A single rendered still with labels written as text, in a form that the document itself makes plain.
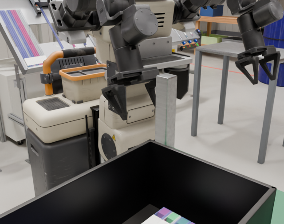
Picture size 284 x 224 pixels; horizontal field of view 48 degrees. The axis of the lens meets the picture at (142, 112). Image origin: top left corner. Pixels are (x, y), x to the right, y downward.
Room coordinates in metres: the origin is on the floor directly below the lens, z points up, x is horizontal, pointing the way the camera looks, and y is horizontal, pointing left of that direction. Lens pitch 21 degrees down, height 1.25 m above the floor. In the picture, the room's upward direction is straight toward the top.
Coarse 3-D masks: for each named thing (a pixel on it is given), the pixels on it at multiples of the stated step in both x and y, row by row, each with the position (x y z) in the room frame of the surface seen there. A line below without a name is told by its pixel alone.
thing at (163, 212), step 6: (162, 210) 0.33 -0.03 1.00; (168, 210) 0.33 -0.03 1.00; (150, 216) 0.32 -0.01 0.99; (156, 216) 0.32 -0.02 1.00; (162, 216) 0.32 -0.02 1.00; (168, 216) 0.32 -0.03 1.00; (174, 216) 0.32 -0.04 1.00; (180, 216) 0.32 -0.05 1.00; (144, 222) 0.31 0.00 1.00; (150, 222) 0.31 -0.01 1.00; (156, 222) 0.31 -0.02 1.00; (162, 222) 0.31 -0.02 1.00; (168, 222) 0.31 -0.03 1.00; (174, 222) 0.31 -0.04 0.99; (180, 222) 0.31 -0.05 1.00; (186, 222) 0.31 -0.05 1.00; (192, 222) 0.31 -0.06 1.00
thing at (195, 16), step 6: (180, 0) 1.17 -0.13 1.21; (186, 0) 1.15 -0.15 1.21; (186, 6) 1.16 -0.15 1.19; (192, 6) 1.14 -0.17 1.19; (186, 12) 1.16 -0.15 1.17; (192, 12) 1.16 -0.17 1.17; (198, 12) 1.17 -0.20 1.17; (186, 18) 1.17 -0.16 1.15; (192, 18) 1.19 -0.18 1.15; (198, 18) 1.21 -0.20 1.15
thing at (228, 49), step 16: (208, 48) 2.58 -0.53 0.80; (224, 48) 2.58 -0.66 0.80; (240, 48) 2.58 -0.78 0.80; (224, 64) 2.93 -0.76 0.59; (272, 64) 2.17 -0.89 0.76; (224, 80) 2.91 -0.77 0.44; (272, 80) 2.16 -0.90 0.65; (224, 96) 2.92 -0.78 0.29; (272, 96) 2.15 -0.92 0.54; (192, 112) 2.66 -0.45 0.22; (192, 128) 2.65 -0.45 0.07
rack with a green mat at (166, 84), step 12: (156, 84) 0.59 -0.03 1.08; (168, 84) 0.57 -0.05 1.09; (156, 96) 0.59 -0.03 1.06; (168, 96) 0.57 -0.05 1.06; (156, 108) 0.59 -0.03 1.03; (168, 108) 0.57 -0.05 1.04; (156, 120) 0.59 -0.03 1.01; (168, 120) 0.57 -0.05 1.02; (156, 132) 0.58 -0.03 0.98; (168, 132) 0.57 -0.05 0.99; (168, 144) 0.57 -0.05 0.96; (276, 192) 0.43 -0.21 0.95; (276, 204) 0.40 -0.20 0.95; (276, 216) 0.37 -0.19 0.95
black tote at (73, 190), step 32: (128, 160) 0.36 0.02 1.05; (160, 160) 0.38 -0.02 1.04; (192, 160) 0.34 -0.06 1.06; (64, 192) 0.28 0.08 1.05; (96, 192) 0.32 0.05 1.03; (128, 192) 0.35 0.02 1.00; (160, 192) 0.37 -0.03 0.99; (192, 192) 0.34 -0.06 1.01; (224, 192) 0.31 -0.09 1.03; (256, 192) 0.29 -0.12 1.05
